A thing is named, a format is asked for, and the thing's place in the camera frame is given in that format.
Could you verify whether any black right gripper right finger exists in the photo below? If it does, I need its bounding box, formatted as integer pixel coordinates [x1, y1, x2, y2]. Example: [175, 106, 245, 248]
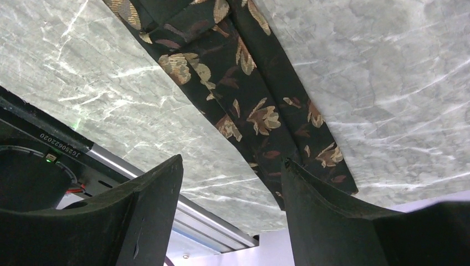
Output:
[281, 158, 469, 265]

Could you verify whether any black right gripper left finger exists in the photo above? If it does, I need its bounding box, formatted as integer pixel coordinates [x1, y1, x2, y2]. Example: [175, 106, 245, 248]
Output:
[1, 155, 183, 265]

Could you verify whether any black floral gold tie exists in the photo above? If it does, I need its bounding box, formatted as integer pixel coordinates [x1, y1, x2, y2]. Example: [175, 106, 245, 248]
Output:
[106, 1, 358, 209]

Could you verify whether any aluminium rail frame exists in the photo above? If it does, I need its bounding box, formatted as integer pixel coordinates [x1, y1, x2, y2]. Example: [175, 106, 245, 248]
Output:
[55, 143, 259, 266]

